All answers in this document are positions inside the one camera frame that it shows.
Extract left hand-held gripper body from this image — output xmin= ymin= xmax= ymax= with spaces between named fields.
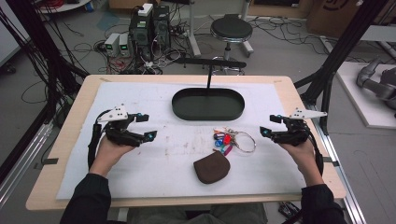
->
xmin=97 ymin=105 xmax=145 ymax=147

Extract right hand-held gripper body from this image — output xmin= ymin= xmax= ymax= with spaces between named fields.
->
xmin=274 ymin=107 xmax=329 ymax=147

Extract key ring with colourful keys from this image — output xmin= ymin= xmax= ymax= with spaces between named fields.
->
xmin=212 ymin=126 xmax=258 ymax=157

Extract black oval tray with post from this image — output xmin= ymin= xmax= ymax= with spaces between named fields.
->
xmin=171 ymin=57 xmax=248 ymax=122

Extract brown zip pouch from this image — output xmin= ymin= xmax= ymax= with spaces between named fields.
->
xmin=192 ymin=150 xmax=232 ymax=185

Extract person's right hand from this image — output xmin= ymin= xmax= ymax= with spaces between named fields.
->
xmin=278 ymin=138 xmax=325 ymax=188

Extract person's left hand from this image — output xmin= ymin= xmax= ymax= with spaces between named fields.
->
xmin=89 ymin=135 xmax=136 ymax=178

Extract white platform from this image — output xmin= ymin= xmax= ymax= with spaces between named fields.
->
xmin=335 ymin=61 xmax=396 ymax=130

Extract grey power supply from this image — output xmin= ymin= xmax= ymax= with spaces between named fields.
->
xmin=104 ymin=32 xmax=121 ymax=58
xmin=119 ymin=33 xmax=132 ymax=58

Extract white desk leg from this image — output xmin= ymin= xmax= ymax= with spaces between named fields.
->
xmin=240 ymin=0 xmax=255 ymax=58
xmin=186 ymin=0 xmax=203 ymax=59

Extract black computer tower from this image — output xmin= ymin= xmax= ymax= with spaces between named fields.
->
xmin=128 ymin=12 xmax=154 ymax=61
xmin=151 ymin=5 xmax=172 ymax=51

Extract black round stool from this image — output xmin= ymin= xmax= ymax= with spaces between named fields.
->
xmin=209 ymin=13 xmax=254 ymax=76

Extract white box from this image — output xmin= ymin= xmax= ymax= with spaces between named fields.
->
xmin=136 ymin=3 xmax=154 ymax=18

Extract flat cardboard box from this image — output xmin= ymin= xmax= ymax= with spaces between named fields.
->
xmin=247 ymin=0 xmax=312 ymax=19

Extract large cardboard box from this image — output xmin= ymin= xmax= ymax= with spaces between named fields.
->
xmin=305 ymin=0 xmax=376 ymax=39

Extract round white table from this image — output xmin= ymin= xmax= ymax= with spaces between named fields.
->
xmin=37 ymin=0 xmax=93 ymax=14

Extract grey shelf board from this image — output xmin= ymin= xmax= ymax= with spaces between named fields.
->
xmin=360 ymin=24 xmax=396 ymax=44

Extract white cabinet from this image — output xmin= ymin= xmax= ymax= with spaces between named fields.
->
xmin=0 ymin=0 xmax=31 ymax=67

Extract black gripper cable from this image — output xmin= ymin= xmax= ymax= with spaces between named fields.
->
xmin=87 ymin=110 xmax=108 ymax=171
xmin=306 ymin=130 xmax=325 ymax=175

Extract tangle of floor cables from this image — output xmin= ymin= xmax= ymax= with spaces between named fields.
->
xmin=92 ymin=38 xmax=191 ymax=76

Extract aluminium rail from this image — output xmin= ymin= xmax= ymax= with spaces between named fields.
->
xmin=309 ymin=104 xmax=368 ymax=224
xmin=0 ymin=121 xmax=54 ymax=208

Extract black floor cables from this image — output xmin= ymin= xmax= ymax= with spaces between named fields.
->
xmin=250 ymin=15 xmax=370 ymax=64

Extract black frame post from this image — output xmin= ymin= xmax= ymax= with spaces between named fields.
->
xmin=0 ymin=0 xmax=90 ymax=94
xmin=293 ymin=0 xmax=390 ymax=135

